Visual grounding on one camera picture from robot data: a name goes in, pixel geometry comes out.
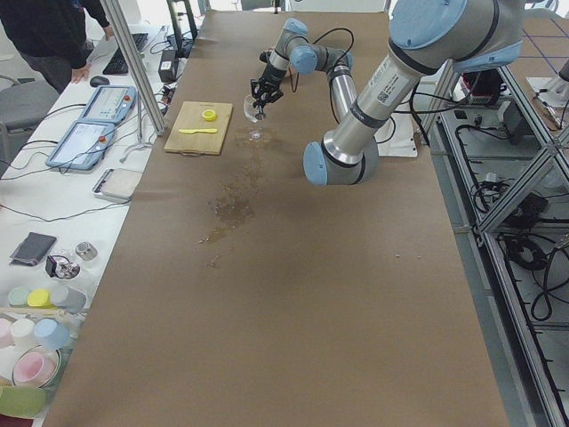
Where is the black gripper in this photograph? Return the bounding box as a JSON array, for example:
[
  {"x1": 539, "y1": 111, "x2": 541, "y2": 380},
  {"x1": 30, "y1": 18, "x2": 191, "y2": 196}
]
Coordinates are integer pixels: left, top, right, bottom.
[{"x1": 250, "y1": 51, "x2": 290, "y2": 103}]

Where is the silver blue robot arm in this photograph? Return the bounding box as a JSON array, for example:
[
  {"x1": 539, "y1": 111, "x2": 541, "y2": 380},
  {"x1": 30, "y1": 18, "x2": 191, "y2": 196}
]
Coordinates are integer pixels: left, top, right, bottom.
[{"x1": 251, "y1": 1, "x2": 525, "y2": 186}]

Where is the clear wine glass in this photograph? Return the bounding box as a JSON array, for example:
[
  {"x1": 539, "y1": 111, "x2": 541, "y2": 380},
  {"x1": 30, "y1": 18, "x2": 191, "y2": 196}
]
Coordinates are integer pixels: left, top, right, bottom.
[{"x1": 243, "y1": 94, "x2": 263, "y2": 142}]

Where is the yellow lemon slice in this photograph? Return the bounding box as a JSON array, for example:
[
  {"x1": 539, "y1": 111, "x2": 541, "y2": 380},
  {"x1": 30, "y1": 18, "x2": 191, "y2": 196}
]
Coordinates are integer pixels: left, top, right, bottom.
[{"x1": 202, "y1": 109, "x2": 218, "y2": 122}]

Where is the yellow plastic knife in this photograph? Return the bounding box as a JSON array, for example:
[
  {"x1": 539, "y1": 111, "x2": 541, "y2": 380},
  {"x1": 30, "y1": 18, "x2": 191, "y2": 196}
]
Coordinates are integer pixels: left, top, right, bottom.
[{"x1": 178, "y1": 128, "x2": 218, "y2": 134}]

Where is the bamboo cutting board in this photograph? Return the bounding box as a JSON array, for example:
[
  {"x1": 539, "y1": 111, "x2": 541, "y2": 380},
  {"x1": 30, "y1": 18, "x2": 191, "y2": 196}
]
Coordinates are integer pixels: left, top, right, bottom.
[{"x1": 164, "y1": 101, "x2": 233, "y2": 156}]

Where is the black power adapter box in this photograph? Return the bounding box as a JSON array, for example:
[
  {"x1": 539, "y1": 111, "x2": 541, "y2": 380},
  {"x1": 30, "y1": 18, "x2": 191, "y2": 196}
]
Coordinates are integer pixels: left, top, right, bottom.
[{"x1": 158, "y1": 50, "x2": 185, "y2": 84}]

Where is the black keyboard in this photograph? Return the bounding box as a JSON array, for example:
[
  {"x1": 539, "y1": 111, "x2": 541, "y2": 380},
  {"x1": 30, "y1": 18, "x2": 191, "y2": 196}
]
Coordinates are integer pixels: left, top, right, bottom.
[{"x1": 102, "y1": 33, "x2": 148, "y2": 76}]

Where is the upper blue teach pendant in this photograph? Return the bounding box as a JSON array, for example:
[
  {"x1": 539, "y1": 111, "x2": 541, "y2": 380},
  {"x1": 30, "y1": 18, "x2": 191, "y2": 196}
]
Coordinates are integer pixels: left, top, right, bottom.
[{"x1": 80, "y1": 85, "x2": 137, "y2": 125}]

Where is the blue teach pendant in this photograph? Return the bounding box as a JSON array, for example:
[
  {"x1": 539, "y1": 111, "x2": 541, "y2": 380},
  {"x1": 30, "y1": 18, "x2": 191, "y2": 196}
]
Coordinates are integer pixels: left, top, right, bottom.
[
  {"x1": 45, "y1": 120, "x2": 116, "y2": 172},
  {"x1": 80, "y1": 85, "x2": 137, "y2": 125}
]

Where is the black computer mouse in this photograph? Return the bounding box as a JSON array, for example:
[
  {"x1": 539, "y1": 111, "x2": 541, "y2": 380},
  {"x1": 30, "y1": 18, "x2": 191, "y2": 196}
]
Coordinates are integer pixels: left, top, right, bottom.
[{"x1": 89, "y1": 76, "x2": 110, "y2": 88}]

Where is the silver tray box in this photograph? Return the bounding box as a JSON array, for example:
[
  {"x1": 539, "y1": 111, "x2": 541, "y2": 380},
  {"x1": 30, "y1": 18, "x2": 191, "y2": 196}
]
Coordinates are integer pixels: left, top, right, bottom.
[{"x1": 92, "y1": 168, "x2": 142, "y2": 203}]

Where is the lower blue teach pendant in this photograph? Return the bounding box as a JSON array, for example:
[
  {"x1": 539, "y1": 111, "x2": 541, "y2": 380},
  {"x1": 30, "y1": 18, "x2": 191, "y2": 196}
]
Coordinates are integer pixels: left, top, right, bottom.
[{"x1": 45, "y1": 120, "x2": 116, "y2": 172}]

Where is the person in dark clothes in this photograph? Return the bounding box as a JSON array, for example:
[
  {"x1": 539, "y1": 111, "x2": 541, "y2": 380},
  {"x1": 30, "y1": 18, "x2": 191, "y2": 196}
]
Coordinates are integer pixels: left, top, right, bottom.
[{"x1": 1, "y1": 0, "x2": 114, "y2": 93}]

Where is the small steel cup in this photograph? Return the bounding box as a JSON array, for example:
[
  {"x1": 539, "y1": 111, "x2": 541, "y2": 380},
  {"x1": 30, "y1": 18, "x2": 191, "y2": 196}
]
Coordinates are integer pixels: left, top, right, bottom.
[{"x1": 75, "y1": 241, "x2": 98, "y2": 262}]

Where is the grey office chair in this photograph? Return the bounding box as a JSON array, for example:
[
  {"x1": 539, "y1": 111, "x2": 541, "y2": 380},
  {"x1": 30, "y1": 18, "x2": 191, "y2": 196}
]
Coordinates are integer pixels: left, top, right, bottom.
[{"x1": 0, "y1": 73, "x2": 61, "y2": 165}]

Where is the dark grey folded cloth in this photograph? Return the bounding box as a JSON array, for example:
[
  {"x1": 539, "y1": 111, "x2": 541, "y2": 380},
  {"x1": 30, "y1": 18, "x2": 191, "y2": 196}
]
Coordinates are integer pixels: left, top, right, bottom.
[{"x1": 10, "y1": 232, "x2": 57, "y2": 266}]

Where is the yellow plastic cup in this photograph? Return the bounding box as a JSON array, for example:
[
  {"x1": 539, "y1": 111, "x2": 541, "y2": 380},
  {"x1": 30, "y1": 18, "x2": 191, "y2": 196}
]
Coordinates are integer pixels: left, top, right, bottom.
[{"x1": 27, "y1": 288, "x2": 56, "y2": 310}]

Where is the light blue plastic cup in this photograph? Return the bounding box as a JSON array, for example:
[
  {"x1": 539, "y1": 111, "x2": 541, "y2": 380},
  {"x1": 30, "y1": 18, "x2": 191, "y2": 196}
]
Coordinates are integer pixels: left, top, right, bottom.
[{"x1": 34, "y1": 318, "x2": 70, "y2": 350}]

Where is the white pedestal column base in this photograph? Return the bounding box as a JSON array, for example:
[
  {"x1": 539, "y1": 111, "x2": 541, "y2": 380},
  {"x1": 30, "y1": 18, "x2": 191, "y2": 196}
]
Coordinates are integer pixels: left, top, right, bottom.
[{"x1": 374, "y1": 106, "x2": 418, "y2": 158}]

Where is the aluminium frame post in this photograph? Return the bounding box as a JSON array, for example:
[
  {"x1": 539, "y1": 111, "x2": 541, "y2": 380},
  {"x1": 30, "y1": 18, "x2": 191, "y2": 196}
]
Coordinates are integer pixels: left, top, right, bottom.
[{"x1": 101, "y1": 0, "x2": 166, "y2": 136}]

